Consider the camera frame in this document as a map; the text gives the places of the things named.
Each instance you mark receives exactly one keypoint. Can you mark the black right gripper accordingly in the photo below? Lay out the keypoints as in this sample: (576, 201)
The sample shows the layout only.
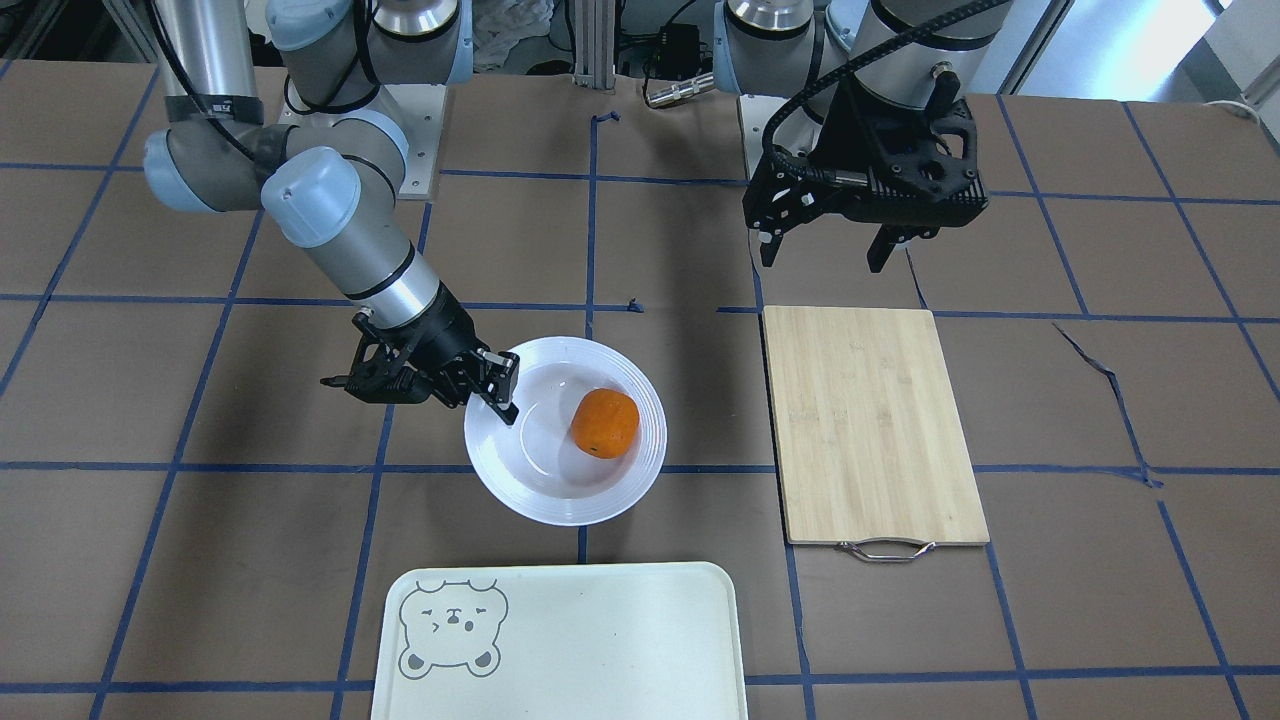
(447, 335)

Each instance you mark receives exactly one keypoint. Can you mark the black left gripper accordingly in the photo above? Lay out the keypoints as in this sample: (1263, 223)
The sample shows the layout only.
(838, 142)

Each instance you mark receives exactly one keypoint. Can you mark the white round plate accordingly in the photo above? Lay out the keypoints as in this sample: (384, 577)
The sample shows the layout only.
(535, 467)

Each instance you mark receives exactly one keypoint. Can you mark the orange fruit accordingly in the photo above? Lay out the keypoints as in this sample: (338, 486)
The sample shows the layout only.
(605, 423)

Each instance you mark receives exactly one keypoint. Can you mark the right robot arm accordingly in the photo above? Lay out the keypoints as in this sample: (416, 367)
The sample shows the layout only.
(331, 187)

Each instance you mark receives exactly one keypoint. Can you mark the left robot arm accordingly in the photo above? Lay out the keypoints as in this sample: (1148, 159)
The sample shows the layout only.
(801, 51)

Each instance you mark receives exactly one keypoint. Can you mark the white tray with bear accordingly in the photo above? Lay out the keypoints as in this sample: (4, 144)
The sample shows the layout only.
(646, 640)

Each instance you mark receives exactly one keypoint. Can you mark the bamboo cutting board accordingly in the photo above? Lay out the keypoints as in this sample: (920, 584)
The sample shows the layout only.
(869, 443)

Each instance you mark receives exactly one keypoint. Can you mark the metal cylinder connector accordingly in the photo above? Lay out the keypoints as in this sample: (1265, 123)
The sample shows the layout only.
(679, 92)

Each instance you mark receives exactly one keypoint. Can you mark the black power brick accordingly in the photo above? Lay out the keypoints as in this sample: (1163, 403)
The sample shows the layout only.
(678, 54)

